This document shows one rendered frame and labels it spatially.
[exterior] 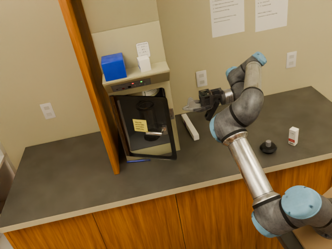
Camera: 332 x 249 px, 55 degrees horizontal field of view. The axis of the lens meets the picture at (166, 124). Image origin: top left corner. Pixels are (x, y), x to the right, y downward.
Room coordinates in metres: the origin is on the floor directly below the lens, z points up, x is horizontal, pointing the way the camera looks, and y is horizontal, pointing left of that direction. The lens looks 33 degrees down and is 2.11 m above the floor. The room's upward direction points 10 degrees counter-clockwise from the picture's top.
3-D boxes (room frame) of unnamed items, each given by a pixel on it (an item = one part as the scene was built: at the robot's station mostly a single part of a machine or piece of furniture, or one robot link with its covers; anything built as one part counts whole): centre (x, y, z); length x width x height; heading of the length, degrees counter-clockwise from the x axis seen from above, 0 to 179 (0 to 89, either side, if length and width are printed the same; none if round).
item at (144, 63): (1.43, 0.05, 1.54); 0.05 x 0.05 x 0.06; 11
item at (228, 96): (1.39, -0.33, 1.30); 0.08 x 0.05 x 0.08; 4
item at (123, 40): (1.61, 0.11, 1.33); 0.32 x 0.25 x 0.77; 93
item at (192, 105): (1.37, -0.14, 1.30); 0.09 x 0.03 x 0.06; 94
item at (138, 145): (1.41, 0.11, 1.19); 0.30 x 0.01 x 0.40; 66
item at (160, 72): (1.43, 0.10, 1.46); 0.32 x 0.11 x 0.10; 93
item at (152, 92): (1.59, 0.09, 1.34); 0.18 x 0.18 x 0.05
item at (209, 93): (1.39, -0.25, 1.31); 0.12 x 0.08 x 0.09; 94
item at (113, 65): (1.42, 0.19, 1.56); 0.10 x 0.10 x 0.09; 3
